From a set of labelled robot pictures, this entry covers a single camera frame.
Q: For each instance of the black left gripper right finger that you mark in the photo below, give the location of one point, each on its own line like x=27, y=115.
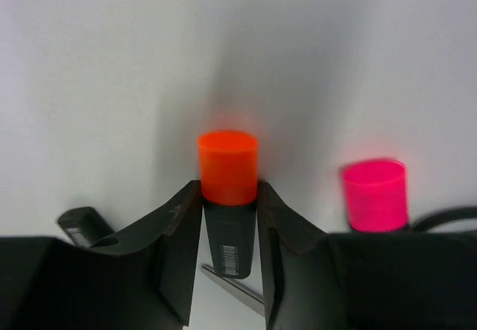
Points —
x=317, y=280

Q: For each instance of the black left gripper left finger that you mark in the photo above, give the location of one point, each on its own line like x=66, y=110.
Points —
x=141, y=277

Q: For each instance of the black orange highlighter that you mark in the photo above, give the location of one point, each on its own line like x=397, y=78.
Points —
x=228, y=161

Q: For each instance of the large black scissors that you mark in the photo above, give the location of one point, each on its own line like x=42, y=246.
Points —
x=244, y=295

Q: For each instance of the black pink highlighter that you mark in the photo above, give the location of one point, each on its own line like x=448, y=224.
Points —
x=375, y=195

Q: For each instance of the small black scissors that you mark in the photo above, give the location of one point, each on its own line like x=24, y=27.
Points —
x=443, y=217

